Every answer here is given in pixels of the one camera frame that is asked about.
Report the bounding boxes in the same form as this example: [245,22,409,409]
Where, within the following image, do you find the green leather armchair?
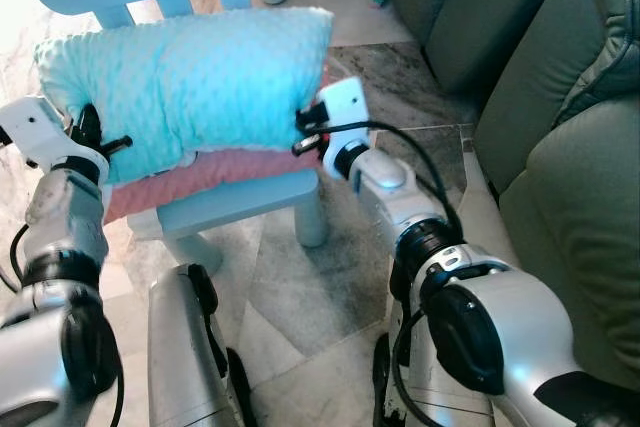
[368,0,593,100]

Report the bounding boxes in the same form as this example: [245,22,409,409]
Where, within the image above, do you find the light blue child chair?
[95,0,333,273]

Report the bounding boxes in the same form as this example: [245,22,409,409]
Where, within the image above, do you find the green leather sofa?
[478,0,640,393]

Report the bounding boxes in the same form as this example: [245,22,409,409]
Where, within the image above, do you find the silver robot leg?
[372,327,501,427]
[148,263,256,427]

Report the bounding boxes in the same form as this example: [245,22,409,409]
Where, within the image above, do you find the pink seat cushion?
[100,145,323,225]

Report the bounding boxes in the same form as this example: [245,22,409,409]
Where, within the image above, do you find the teal dotted plush pillow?
[35,7,336,185]

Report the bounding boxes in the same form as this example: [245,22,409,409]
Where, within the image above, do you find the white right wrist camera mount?
[318,77,369,180]

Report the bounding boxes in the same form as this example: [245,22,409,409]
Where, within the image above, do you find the silver right robot leg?
[372,327,501,427]

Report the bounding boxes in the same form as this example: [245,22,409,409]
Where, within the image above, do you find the silver left robot leg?
[148,263,256,427]

